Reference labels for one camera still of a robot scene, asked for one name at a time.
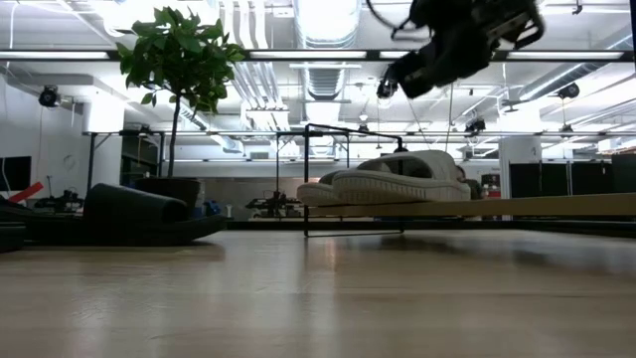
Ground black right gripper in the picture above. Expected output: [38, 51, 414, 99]
[396, 20, 499, 99]

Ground grey slide sandal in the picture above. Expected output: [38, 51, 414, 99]
[296, 168, 349, 208]
[331, 149, 472, 205]

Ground black slide sandal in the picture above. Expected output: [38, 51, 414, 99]
[0, 182, 231, 249]
[0, 221, 27, 254]

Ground person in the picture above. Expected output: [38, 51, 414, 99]
[454, 166, 484, 201]

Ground black partition panels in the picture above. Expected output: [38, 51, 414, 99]
[509, 159, 613, 196]

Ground small black machine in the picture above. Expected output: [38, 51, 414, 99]
[245, 191, 305, 219]

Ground green leafy plant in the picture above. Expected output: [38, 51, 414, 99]
[114, 5, 247, 179]

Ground black overhead beam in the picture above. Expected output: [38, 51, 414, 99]
[0, 48, 636, 64]

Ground blue object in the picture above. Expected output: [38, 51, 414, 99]
[202, 198, 224, 220]

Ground black plant pot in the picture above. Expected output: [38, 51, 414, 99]
[133, 176, 204, 221]

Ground black background rack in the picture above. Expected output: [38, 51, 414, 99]
[81, 128, 168, 188]

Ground black bench machine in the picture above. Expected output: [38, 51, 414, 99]
[34, 188, 85, 213]

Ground red stick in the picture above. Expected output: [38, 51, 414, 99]
[8, 181, 45, 204]

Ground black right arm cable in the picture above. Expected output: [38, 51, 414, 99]
[366, 0, 416, 41]

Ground silver ceiling duct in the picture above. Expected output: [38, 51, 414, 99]
[291, 0, 364, 100]

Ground wooden shelf with black frame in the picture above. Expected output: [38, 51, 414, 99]
[303, 122, 636, 239]

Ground black wall monitor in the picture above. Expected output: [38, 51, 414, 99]
[0, 156, 32, 193]

